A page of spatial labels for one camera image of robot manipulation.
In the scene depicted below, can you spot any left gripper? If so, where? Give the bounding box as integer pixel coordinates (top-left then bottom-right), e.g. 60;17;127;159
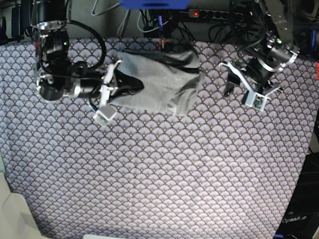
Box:
223;57;281;97

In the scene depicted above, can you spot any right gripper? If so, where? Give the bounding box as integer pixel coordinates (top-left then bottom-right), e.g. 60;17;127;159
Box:
63;62;144;99

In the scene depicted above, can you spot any light grey T-shirt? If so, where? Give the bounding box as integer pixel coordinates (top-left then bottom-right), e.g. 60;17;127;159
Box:
110;50;203;117

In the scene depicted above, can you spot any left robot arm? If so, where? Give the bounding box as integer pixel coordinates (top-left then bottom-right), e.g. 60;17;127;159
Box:
228;0;299;95

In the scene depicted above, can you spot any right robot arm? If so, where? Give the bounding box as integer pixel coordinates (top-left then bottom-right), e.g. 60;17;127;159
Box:
31;0;144;102

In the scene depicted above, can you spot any red table clamp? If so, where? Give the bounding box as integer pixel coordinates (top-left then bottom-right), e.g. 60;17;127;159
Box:
159;39;165;52

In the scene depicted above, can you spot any black power strip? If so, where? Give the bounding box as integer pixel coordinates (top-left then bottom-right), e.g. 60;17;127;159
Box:
187;9;229;20

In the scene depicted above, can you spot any patterned blue fan tablecloth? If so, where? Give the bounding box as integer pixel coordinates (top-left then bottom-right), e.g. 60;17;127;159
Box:
0;42;319;239

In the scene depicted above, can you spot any black OpenArm box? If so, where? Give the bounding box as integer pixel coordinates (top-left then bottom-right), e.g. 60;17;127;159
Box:
274;153;319;239

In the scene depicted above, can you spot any beige chair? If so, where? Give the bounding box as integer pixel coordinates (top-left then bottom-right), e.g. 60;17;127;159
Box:
0;173;42;239

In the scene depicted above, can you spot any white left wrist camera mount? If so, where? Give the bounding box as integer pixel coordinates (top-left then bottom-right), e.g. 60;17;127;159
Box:
219;62;270;111

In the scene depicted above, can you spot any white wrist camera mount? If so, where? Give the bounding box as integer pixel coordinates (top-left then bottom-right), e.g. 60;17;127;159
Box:
219;62;270;111
93;60;122;127

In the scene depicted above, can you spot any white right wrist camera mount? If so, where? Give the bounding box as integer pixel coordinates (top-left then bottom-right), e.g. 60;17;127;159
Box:
93;60;122;127

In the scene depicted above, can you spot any blue camera mount bracket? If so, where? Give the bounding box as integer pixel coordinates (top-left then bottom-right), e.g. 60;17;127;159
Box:
121;0;190;10

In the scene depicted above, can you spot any blue post right edge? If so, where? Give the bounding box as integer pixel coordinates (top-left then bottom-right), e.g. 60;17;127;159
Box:
307;30;317;56

